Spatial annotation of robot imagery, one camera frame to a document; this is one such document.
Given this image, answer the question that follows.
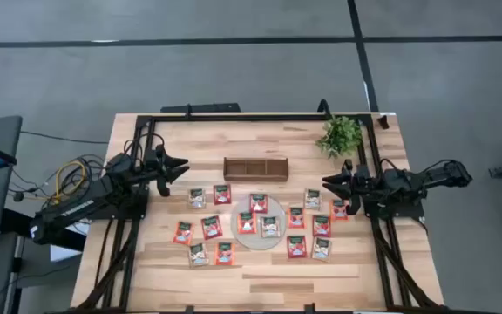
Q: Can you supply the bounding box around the white printed paper sheet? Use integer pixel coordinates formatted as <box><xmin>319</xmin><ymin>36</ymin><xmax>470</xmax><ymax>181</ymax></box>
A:
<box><xmin>49</xmin><ymin>220</ymin><xmax>90</xmax><ymax>263</ymax></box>

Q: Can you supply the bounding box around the yellow cable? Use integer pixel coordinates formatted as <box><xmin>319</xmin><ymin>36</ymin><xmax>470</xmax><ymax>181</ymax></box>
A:
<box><xmin>52</xmin><ymin>160</ymin><xmax>87</xmax><ymax>206</ymax></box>

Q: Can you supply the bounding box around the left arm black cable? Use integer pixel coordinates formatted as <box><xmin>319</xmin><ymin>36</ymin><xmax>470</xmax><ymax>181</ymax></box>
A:
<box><xmin>123</xmin><ymin>132</ymin><xmax>166</xmax><ymax>160</ymax></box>

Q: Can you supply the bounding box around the black flat mounting bar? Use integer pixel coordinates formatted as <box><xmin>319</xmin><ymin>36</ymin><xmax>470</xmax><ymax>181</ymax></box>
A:
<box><xmin>160</xmin><ymin>102</ymin><xmax>241</xmax><ymax>114</ymax></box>

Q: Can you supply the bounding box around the red tea bag packet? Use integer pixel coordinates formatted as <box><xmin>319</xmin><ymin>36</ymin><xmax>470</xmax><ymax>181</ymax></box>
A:
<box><xmin>213</xmin><ymin>183</ymin><xmax>233</xmax><ymax>206</ymax></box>
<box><xmin>312</xmin><ymin>215</ymin><xmax>332</xmax><ymax>238</ymax></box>
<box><xmin>200</xmin><ymin>215</ymin><xmax>224</xmax><ymax>241</ymax></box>
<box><xmin>249</xmin><ymin>193</ymin><xmax>269</xmax><ymax>215</ymax></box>
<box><xmin>286</xmin><ymin>235</ymin><xmax>308</xmax><ymax>259</ymax></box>

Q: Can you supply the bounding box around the black floor beam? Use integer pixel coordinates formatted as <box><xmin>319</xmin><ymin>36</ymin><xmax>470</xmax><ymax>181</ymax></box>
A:
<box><xmin>0</xmin><ymin>208</ymin><xmax>87</xmax><ymax>253</ymax></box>

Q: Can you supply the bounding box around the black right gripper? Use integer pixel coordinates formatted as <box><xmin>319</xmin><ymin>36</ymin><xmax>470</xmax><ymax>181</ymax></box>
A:
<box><xmin>322</xmin><ymin>159</ymin><xmax>383</xmax><ymax>200</ymax></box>

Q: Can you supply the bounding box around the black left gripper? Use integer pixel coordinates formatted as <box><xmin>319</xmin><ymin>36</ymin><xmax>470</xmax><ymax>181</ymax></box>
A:
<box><xmin>142</xmin><ymin>146</ymin><xmax>191</xmax><ymax>185</ymax></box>

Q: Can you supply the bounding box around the black cable bundle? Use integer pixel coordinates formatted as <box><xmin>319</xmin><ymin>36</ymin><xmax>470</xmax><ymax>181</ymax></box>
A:
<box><xmin>9</xmin><ymin>154</ymin><xmax>108</xmax><ymax>210</ymax></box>

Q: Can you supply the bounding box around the round woven beige placemat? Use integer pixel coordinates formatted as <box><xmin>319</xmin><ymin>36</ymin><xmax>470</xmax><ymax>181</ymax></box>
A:
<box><xmin>230</xmin><ymin>195</ymin><xmax>288</xmax><ymax>251</ymax></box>

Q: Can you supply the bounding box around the beige tea bag packet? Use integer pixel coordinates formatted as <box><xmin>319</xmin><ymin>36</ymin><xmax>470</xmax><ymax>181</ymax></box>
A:
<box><xmin>311</xmin><ymin>237</ymin><xmax>333</xmax><ymax>263</ymax></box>
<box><xmin>188</xmin><ymin>242</ymin><xmax>210</xmax><ymax>268</ymax></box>
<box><xmin>303</xmin><ymin>188</ymin><xmax>322</xmax><ymax>211</ymax></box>
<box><xmin>261</xmin><ymin>215</ymin><xmax>282</xmax><ymax>239</ymax></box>
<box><xmin>187</xmin><ymin>188</ymin><xmax>207</xmax><ymax>209</ymax></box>

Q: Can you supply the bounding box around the thin black floor cable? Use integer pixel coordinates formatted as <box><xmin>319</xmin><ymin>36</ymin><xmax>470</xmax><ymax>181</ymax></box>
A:
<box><xmin>18</xmin><ymin>129</ymin><xmax>110</xmax><ymax>145</ymax></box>

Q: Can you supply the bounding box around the black aluminium table frame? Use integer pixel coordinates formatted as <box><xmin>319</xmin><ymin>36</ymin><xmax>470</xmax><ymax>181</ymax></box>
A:
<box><xmin>74</xmin><ymin>112</ymin><xmax>446</xmax><ymax>313</ymax></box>

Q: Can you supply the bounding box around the brown wooden compartment box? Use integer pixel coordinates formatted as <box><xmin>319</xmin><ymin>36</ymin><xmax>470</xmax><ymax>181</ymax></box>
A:
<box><xmin>223</xmin><ymin>157</ymin><xmax>289</xmax><ymax>183</ymax></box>

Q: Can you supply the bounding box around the green plant in white pot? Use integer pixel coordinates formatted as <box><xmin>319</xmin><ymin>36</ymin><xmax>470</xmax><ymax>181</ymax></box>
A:
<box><xmin>315</xmin><ymin>114</ymin><xmax>364</xmax><ymax>159</ymax></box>

